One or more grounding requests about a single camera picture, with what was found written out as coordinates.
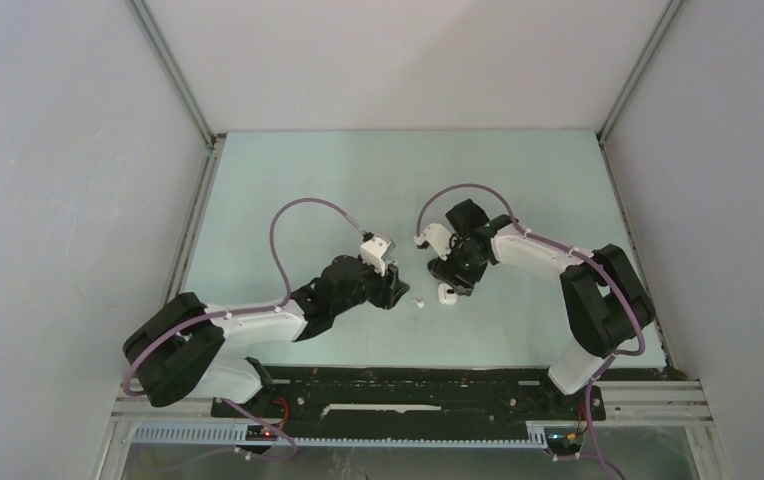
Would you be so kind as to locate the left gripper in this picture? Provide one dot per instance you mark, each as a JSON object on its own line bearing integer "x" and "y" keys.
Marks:
{"x": 389, "y": 287}

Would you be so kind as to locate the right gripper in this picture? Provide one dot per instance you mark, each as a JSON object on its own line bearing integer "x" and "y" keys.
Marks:
{"x": 447, "y": 271}

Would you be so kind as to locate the white earbud charging case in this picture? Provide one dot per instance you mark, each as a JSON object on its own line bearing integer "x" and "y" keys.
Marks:
{"x": 446, "y": 295}

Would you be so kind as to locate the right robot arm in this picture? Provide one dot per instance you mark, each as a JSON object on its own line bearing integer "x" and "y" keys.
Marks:
{"x": 605, "y": 302}

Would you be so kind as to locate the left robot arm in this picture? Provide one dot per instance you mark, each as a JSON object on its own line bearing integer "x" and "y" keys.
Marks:
{"x": 190, "y": 348}

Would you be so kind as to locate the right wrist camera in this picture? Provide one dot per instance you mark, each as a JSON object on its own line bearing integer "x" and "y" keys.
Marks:
{"x": 437, "y": 237}

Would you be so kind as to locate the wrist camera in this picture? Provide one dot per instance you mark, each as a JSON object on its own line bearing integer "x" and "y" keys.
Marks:
{"x": 375, "y": 250}
{"x": 437, "y": 237}

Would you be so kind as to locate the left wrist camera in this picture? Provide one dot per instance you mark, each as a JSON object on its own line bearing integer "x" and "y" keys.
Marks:
{"x": 375, "y": 250}

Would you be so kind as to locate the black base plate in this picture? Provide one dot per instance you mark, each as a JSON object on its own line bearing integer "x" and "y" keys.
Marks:
{"x": 417, "y": 404}

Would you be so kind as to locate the aluminium frame rail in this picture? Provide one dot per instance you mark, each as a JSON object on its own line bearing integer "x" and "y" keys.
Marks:
{"x": 654, "y": 404}

